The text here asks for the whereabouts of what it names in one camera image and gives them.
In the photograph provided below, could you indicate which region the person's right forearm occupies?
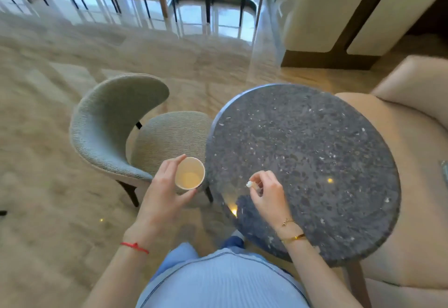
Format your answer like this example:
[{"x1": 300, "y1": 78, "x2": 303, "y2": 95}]
[{"x1": 280, "y1": 223, "x2": 354, "y2": 308}]

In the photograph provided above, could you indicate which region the person's right hand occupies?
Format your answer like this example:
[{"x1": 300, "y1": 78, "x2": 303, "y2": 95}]
[{"x1": 248, "y1": 170, "x2": 295, "y2": 230}]

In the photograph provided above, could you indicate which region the white paper cup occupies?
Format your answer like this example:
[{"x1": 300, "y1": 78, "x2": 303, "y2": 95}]
[{"x1": 174, "y1": 157, "x2": 206, "y2": 195}]

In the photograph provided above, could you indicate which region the brown wooden table leg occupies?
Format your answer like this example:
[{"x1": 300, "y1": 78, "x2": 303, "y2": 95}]
[{"x1": 345, "y1": 262, "x2": 372, "y2": 308}]

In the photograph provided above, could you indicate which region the cream panelled counter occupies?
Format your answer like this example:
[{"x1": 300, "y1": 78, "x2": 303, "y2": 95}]
[{"x1": 278, "y1": 0, "x2": 448, "y2": 71}]

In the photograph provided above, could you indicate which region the beige armchair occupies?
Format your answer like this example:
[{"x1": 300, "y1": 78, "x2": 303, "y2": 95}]
[{"x1": 334, "y1": 55, "x2": 448, "y2": 308}]

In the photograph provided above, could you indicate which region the grey upholstered chair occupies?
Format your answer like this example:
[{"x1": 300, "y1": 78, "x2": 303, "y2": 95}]
[{"x1": 69, "y1": 73, "x2": 215, "y2": 208}]

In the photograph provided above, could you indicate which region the person's left forearm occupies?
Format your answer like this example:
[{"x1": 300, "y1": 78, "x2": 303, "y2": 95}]
[{"x1": 83, "y1": 238, "x2": 156, "y2": 308}]

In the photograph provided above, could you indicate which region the person's left hand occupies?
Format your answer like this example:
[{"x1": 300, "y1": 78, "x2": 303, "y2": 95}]
[{"x1": 125, "y1": 154, "x2": 199, "y2": 249}]

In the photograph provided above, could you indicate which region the red string bracelet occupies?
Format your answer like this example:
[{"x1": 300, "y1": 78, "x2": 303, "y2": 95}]
[{"x1": 120, "y1": 242, "x2": 150, "y2": 255}]

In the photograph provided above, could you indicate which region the light blue ribbed top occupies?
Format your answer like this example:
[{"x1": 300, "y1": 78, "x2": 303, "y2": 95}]
[{"x1": 136, "y1": 248, "x2": 312, "y2": 308}]

